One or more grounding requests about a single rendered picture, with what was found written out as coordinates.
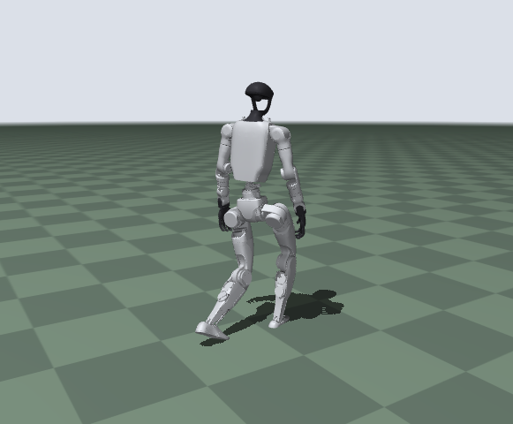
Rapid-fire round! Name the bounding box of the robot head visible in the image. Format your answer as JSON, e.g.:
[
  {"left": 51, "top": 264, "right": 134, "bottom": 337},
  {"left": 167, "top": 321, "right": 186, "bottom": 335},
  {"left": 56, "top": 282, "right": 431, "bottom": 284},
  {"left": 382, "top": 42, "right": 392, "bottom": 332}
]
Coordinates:
[{"left": 244, "top": 82, "right": 274, "bottom": 122}]

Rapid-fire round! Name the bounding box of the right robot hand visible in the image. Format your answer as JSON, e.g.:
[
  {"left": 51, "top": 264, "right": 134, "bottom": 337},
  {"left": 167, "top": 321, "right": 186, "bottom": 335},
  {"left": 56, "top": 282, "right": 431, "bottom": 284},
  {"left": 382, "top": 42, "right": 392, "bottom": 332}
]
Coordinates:
[{"left": 295, "top": 206, "right": 306, "bottom": 239}]

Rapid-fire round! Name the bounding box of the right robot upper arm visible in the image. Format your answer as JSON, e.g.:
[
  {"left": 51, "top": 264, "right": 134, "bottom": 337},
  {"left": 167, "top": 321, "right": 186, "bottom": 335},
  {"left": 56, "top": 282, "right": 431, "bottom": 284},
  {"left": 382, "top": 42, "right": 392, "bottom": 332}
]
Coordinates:
[{"left": 269, "top": 125, "right": 296, "bottom": 180}]

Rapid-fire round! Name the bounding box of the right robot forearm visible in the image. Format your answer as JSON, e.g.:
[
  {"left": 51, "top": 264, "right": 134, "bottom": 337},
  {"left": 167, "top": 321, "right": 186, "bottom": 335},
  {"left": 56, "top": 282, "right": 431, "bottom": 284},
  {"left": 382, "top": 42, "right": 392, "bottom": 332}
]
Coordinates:
[{"left": 286, "top": 165, "right": 306, "bottom": 213}]

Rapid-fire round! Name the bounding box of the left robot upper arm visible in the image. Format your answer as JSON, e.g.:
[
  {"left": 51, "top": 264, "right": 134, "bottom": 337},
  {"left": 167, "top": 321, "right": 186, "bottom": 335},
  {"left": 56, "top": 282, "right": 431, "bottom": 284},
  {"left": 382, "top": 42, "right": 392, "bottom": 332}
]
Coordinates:
[{"left": 216, "top": 123, "right": 235, "bottom": 174}]

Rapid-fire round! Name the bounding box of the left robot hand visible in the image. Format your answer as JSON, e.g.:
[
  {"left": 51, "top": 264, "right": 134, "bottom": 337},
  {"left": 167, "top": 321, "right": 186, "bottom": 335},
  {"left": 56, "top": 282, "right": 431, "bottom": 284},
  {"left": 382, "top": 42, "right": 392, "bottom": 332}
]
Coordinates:
[{"left": 218, "top": 198, "right": 232, "bottom": 231}]

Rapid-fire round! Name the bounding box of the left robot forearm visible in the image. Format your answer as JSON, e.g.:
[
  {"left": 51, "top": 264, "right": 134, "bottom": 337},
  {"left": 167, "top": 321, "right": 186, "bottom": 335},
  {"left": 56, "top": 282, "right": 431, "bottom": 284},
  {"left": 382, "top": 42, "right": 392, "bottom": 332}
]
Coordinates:
[{"left": 215, "top": 169, "right": 230, "bottom": 206}]

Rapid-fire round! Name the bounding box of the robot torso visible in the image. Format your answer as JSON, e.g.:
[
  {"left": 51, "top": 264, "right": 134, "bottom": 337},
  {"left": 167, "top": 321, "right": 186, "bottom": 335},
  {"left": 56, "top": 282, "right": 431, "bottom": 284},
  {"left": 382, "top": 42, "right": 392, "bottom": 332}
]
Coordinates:
[{"left": 230, "top": 117, "right": 276, "bottom": 223}]

